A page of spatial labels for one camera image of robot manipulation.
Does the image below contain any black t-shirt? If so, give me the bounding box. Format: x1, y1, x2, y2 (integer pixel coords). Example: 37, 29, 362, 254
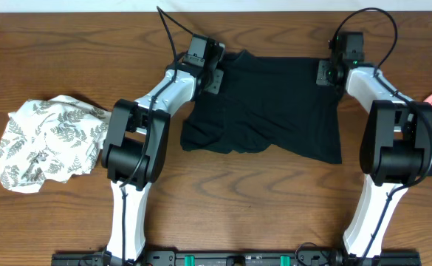
180, 50, 342, 164

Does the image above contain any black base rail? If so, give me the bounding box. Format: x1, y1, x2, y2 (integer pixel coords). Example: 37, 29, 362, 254
51, 250, 422, 266

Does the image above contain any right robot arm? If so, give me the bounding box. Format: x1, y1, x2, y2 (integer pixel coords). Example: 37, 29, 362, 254
316, 32, 432, 265

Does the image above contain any white fern print cloth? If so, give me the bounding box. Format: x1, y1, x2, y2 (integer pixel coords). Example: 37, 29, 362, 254
0, 95, 111, 194

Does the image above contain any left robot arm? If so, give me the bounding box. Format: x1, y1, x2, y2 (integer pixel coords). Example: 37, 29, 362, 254
101, 34, 225, 265

